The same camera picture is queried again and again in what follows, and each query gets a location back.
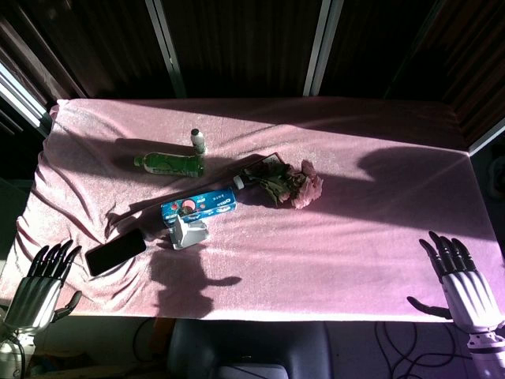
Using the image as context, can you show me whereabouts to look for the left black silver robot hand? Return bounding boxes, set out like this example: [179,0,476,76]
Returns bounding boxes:
[3,239,83,336]

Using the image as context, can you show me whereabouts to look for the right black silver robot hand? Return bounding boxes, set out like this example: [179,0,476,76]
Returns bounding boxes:
[406,231,502,336]

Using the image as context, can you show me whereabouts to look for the black smartphone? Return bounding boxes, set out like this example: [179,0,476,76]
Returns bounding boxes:
[84,227,148,277]

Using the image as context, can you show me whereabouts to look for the pink towel table cloth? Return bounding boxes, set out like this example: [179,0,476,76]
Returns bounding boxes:
[0,97,505,323]

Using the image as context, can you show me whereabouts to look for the green plastic drink bottle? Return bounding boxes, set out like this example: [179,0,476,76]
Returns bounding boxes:
[133,152,205,178]

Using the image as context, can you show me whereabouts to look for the blue Oreo cookie box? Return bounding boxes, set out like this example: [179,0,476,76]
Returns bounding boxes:
[160,188,238,229]

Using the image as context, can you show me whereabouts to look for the pink flower bouquet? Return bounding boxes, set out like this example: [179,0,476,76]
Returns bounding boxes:
[240,159,324,210]

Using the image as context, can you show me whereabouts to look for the black chair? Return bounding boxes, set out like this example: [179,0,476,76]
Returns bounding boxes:
[167,318,331,379]

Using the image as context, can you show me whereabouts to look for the small white bottle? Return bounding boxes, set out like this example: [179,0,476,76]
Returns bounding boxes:
[190,128,208,156]

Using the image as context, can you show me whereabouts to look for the white robot chest plate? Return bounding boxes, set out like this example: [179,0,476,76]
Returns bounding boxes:
[218,363,290,379]

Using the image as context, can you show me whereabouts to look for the black floor cable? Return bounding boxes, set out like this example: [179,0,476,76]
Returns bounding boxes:
[373,321,474,379]
[131,317,159,362]

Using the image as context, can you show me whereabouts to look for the grey metal frame post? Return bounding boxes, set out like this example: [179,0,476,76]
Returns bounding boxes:
[302,0,345,97]
[0,61,53,132]
[144,0,187,99]
[467,117,505,157]

